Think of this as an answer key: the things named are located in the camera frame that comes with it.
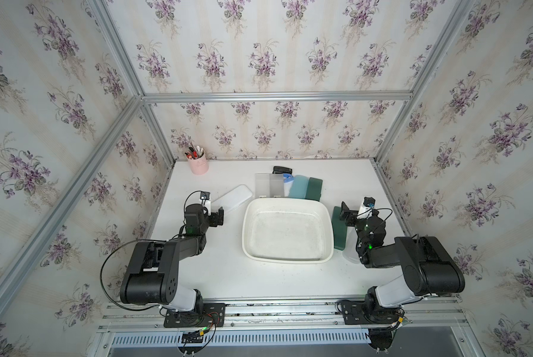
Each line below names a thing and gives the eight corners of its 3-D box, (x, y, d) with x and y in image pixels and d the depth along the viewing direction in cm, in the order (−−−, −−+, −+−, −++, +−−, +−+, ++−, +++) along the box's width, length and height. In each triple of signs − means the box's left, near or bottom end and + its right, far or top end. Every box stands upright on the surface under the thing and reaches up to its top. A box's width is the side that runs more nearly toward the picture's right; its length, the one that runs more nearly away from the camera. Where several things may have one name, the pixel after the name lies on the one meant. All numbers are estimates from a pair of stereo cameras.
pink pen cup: (191, 175, 116) (184, 159, 107) (194, 164, 121) (188, 149, 112) (207, 175, 116) (202, 159, 107) (209, 165, 121) (205, 149, 112)
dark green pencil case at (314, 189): (304, 198, 107) (305, 194, 105) (308, 180, 115) (309, 176, 112) (319, 201, 106) (320, 197, 104) (322, 183, 113) (323, 179, 111)
